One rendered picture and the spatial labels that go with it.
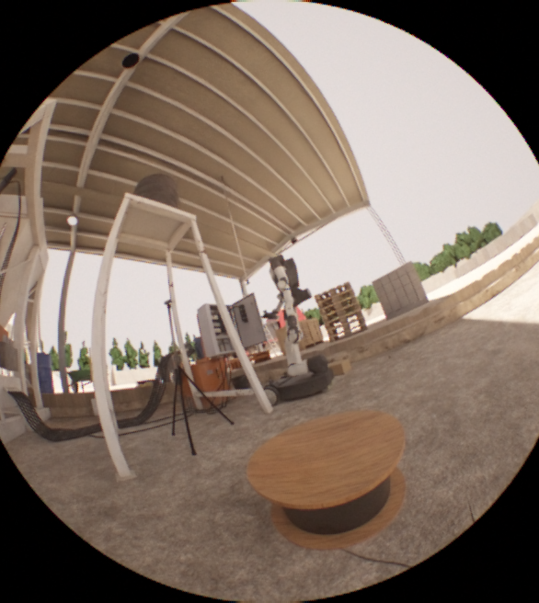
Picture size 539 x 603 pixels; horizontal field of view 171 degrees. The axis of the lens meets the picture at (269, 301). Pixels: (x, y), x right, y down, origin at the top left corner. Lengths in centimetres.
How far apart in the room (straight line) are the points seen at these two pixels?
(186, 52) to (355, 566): 504
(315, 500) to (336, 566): 24
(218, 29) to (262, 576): 506
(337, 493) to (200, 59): 478
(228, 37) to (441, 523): 498
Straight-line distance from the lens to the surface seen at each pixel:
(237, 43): 447
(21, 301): 329
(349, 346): 276
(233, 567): 60
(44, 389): 491
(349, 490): 37
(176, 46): 456
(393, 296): 392
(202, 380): 244
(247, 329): 219
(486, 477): 64
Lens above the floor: 51
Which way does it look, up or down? 16 degrees up
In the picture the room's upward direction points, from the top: 17 degrees counter-clockwise
